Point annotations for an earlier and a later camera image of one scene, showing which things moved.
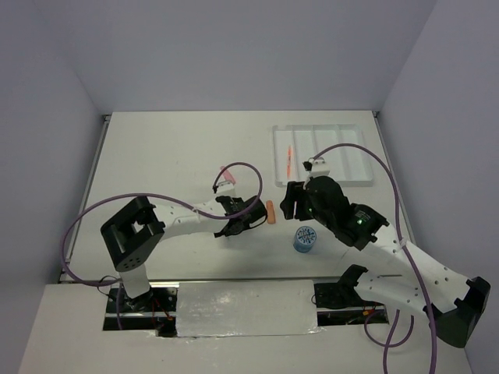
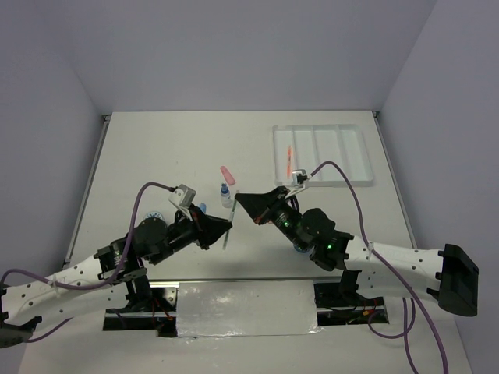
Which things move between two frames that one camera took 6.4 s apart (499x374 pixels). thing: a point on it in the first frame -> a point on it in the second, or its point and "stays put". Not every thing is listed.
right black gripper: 295,191 -> 260,206
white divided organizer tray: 292,145 stays put
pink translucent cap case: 228,175 stays put
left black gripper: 220,234 -> 207,229
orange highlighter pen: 289,160 stays put
